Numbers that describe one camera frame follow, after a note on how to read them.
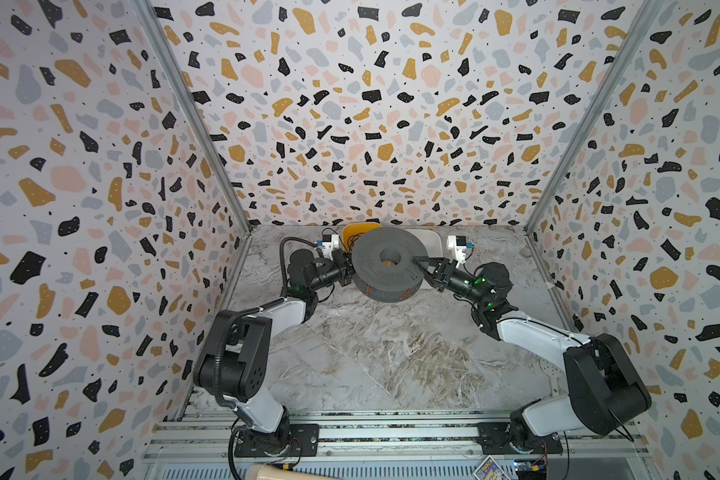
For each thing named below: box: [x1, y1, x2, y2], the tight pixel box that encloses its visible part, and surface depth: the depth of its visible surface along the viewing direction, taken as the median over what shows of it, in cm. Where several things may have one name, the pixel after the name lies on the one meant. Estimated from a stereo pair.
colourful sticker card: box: [473, 455, 511, 480], surface depth 70 cm
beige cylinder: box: [245, 464, 343, 480], surface depth 71 cm
